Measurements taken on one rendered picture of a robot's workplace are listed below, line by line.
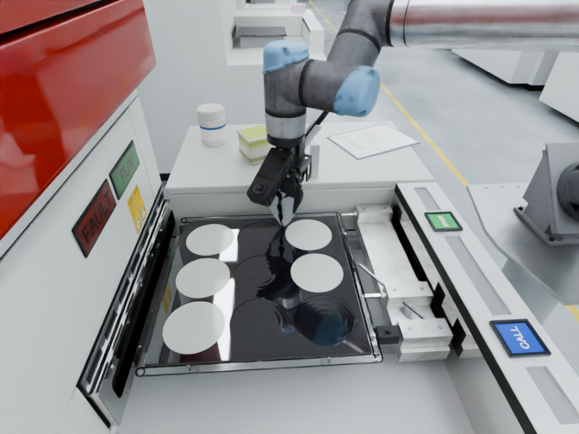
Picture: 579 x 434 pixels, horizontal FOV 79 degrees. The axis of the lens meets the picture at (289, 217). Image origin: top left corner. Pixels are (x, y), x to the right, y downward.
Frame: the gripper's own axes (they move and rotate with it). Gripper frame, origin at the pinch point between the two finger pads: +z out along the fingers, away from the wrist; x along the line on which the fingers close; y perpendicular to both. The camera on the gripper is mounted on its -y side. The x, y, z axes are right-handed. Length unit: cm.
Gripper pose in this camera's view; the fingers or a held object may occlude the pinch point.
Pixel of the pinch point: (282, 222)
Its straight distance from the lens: 76.4
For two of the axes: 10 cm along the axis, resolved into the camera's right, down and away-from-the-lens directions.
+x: -8.9, -2.8, 3.5
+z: 0.0, 7.9, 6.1
